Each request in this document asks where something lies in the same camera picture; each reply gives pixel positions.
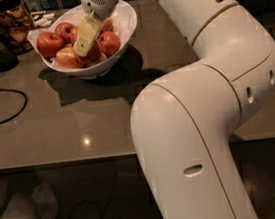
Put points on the small white items behind bowl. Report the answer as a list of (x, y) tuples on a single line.
[(44, 20)]

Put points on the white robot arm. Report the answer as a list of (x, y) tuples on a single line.
[(181, 123)]

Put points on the yellow red apple front left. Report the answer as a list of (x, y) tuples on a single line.
[(66, 58)]

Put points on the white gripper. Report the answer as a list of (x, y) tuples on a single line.
[(100, 1)]

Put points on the yellow red apple front centre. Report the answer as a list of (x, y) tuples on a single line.
[(101, 59)]

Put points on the white oval fruit bowl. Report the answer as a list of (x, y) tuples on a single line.
[(87, 73)]

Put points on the glass jar of dried chips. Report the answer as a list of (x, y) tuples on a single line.
[(15, 24)]

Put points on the red yellow apple back right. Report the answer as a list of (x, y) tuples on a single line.
[(107, 25)]

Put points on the white shoe right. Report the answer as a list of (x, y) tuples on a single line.
[(45, 200)]

